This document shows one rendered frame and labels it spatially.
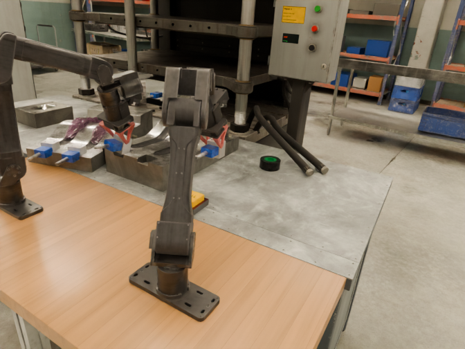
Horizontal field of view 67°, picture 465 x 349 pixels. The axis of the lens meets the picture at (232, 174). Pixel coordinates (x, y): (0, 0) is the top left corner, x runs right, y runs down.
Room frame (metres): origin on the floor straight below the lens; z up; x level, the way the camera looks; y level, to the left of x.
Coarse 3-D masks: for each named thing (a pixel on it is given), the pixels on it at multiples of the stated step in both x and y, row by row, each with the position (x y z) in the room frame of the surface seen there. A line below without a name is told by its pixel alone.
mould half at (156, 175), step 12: (156, 132) 1.32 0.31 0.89; (132, 144) 1.18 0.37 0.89; (156, 144) 1.21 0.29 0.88; (168, 144) 1.22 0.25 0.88; (204, 144) 1.21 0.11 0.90; (228, 144) 1.37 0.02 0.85; (108, 156) 1.12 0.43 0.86; (132, 156) 1.07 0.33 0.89; (156, 156) 1.08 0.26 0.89; (168, 156) 1.09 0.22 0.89; (204, 156) 1.21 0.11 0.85; (108, 168) 1.12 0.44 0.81; (120, 168) 1.09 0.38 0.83; (132, 168) 1.07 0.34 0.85; (144, 168) 1.04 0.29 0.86; (156, 168) 1.01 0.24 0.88; (168, 168) 1.03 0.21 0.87; (132, 180) 1.07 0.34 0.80; (144, 180) 1.04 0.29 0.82; (156, 180) 1.02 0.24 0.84
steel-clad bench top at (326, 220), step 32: (64, 96) 2.16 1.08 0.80; (32, 128) 1.53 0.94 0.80; (224, 160) 1.31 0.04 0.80; (256, 160) 1.33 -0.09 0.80; (288, 160) 1.36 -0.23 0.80; (320, 160) 1.38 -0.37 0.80; (128, 192) 0.99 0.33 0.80; (160, 192) 1.00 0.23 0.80; (224, 192) 1.03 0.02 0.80; (256, 192) 1.05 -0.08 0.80; (288, 192) 1.06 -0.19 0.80; (320, 192) 1.08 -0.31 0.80; (352, 192) 1.10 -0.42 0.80; (384, 192) 1.12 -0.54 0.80; (224, 224) 0.84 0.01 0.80; (256, 224) 0.85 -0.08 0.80; (288, 224) 0.86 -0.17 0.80; (320, 224) 0.87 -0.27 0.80; (352, 224) 0.88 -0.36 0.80; (320, 256) 0.72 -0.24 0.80; (352, 256) 0.73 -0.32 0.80
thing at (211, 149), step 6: (210, 138) 1.10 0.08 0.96; (210, 144) 1.08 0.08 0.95; (216, 144) 1.07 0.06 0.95; (204, 150) 1.04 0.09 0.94; (210, 150) 1.03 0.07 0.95; (216, 150) 1.05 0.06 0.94; (222, 150) 1.08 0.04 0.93; (198, 156) 0.99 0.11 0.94; (210, 156) 1.03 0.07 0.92; (216, 156) 1.06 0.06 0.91; (222, 156) 1.08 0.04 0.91
